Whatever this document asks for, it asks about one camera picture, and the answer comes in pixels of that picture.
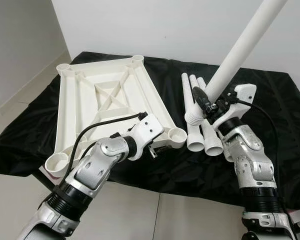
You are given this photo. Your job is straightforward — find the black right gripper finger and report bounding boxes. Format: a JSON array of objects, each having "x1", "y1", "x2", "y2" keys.
[{"x1": 191, "y1": 86, "x2": 211, "y2": 109}]

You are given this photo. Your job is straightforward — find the black table frame bar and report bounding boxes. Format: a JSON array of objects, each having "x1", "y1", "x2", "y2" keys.
[{"x1": 37, "y1": 169, "x2": 61, "y2": 191}]

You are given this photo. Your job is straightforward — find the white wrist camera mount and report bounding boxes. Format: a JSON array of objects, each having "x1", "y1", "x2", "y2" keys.
[
  {"x1": 125, "y1": 112, "x2": 165, "y2": 161},
  {"x1": 212, "y1": 83, "x2": 257, "y2": 128}
]

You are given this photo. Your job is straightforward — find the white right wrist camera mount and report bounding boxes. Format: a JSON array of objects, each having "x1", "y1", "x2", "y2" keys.
[{"x1": 212, "y1": 83, "x2": 257, "y2": 128}]

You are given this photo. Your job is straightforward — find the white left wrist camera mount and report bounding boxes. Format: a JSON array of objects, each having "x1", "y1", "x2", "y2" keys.
[{"x1": 125, "y1": 112, "x2": 165, "y2": 161}]

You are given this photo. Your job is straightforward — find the white plastic table leg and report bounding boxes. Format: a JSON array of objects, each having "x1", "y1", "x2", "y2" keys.
[
  {"x1": 184, "y1": 0, "x2": 289, "y2": 127},
  {"x1": 197, "y1": 76, "x2": 211, "y2": 93},
  {"x1": 181, "y1": 73, "x2": 206, "y2": 153},
  {"x1": 189, "y1": 75, "x2": 225, "y2": 157}
]

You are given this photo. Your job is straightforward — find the white plastic children table top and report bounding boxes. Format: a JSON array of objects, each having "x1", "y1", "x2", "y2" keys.
[{"x1": 44, "y1": 54, "x2": 188, "y2": 181}]

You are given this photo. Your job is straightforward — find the black cloth table cover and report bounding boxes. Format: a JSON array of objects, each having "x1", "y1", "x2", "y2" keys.
[{"x1": 0, "y1": 51, "x2": 300, "y2": 213}]

